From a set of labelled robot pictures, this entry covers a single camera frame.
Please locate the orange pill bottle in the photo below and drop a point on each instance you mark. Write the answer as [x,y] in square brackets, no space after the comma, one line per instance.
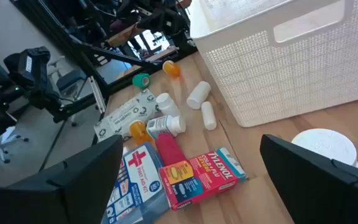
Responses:
[171,69]
[138,131]

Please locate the white round-cap bottle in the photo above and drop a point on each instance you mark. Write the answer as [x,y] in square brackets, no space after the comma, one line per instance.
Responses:
[167,105]

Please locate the red Tylenol box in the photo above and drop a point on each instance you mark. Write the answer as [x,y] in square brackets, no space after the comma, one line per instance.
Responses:
[200,178]

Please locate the white woven plastic basket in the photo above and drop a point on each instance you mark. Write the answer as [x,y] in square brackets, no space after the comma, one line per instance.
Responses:
[291,77]

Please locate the black metal table frame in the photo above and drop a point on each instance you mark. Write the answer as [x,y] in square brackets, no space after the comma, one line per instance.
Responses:
[73,43]

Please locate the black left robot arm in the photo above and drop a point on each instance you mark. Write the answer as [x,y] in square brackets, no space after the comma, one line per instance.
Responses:
[33,71]

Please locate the teal bandage roll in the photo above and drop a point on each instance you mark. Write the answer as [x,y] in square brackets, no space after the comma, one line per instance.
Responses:
[140,80]

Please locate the large white pill bottle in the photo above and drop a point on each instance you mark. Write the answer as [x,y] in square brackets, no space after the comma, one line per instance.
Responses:
[198,95]

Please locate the blue first aid kit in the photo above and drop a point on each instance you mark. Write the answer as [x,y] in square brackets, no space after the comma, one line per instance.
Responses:
[135,186]

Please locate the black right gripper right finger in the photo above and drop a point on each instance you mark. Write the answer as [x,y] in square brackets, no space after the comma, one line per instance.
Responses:
[322,193]

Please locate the white bottle with printed label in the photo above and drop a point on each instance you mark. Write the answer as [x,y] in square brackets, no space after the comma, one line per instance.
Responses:
[166,126]

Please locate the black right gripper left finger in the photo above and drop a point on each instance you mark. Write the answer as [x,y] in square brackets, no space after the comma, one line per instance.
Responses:
[57,193]

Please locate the white round lid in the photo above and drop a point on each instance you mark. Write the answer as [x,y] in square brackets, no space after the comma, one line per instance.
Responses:
[323,145]

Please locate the small white pill bottle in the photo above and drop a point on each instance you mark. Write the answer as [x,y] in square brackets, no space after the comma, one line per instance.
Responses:
[209,115]

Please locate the red bandage roll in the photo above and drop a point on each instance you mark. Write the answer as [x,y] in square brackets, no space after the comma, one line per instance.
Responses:
[169,151]

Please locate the white printed gauze package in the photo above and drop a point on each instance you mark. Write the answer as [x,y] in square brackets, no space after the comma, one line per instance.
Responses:
[124,116]

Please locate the office chair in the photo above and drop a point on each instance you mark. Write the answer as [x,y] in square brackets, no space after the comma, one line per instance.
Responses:
[70,80]

